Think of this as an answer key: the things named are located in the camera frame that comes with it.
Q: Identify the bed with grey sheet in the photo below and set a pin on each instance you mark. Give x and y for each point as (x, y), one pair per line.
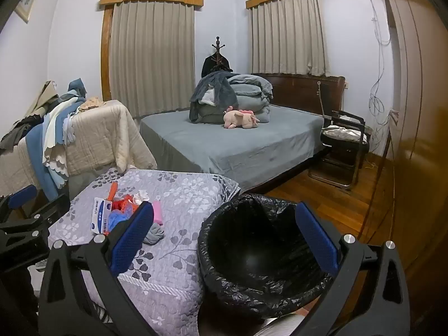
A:
(227, 147)

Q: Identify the red plastic bag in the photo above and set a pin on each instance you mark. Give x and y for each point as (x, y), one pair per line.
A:
(122, 205)

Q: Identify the wooden window frame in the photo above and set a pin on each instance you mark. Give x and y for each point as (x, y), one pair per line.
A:
(106, 52)

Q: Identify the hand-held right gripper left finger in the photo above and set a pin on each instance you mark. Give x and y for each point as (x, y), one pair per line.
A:
(133, 238)

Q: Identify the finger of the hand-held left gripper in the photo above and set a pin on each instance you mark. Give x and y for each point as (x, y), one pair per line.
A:
(22, 196)
(42, 213)

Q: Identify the peach cloth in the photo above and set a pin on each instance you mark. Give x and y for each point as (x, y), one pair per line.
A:
(91, 103)

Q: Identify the blue white scalloped cloths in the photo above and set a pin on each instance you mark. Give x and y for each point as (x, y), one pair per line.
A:
(38, 147)

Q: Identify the olive grey folded duvet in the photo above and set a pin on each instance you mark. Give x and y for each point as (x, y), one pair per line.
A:
(213, 113)

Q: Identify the grey sock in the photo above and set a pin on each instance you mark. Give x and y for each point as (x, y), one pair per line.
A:
(154, 234)

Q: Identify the cream quilted blanket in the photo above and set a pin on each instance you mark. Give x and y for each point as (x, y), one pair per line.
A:
(98, 136)

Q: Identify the white chair cushion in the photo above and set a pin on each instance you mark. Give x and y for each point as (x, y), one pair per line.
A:
(343, 134)

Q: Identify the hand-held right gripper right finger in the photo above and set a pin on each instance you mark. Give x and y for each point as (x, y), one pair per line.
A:
(315, 238)

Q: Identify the narrow beige curtain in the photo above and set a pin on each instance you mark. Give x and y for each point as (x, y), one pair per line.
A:
(290, 35)

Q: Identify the black metal chair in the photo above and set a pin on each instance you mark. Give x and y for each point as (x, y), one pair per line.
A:
(360, 126)

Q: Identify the wide beige curtain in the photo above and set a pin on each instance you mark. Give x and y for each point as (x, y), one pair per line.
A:
(150, 59)

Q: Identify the white folded cloth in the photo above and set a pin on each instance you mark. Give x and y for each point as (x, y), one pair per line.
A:
(210, 96)

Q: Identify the wooden wardrobe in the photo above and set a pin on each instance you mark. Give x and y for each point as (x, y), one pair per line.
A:
(413, 129)

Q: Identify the wooden coat rack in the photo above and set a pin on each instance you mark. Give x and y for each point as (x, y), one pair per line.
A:
(218, 47)

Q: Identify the white plastic bag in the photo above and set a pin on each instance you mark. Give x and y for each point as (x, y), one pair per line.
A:
(142, 196)

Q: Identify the pink plush pig toy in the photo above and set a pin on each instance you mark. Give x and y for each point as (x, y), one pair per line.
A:
(238, 118)

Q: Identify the framed wall picture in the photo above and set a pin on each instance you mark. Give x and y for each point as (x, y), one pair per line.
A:
(28, 3)

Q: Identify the olive beige cloth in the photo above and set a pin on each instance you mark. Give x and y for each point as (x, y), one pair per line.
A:
(43, 96)

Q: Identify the stack of folded grey duvets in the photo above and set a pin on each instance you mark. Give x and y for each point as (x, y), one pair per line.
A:
(248, 94)

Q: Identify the black jacket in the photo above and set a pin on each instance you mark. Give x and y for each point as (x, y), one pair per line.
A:
(210, 64)

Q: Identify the dark grey cloth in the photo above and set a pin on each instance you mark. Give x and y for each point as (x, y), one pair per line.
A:
(17, 131)

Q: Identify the bin with black liner bag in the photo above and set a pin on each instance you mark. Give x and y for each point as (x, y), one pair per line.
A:
(252, 245)

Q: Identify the white blue-printed carton box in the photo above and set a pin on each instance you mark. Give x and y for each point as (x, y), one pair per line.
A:
(99, 217)

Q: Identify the blue glove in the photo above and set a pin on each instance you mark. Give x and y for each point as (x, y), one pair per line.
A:
(115, 220)

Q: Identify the grey floral quilt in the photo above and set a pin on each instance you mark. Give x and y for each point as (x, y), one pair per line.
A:
(182, 210)

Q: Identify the dark grey fleece blanket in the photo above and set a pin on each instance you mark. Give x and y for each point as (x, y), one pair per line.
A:
(217, 84)

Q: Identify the grey-blue cloth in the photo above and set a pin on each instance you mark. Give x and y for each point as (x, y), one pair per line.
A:
(76, 86)

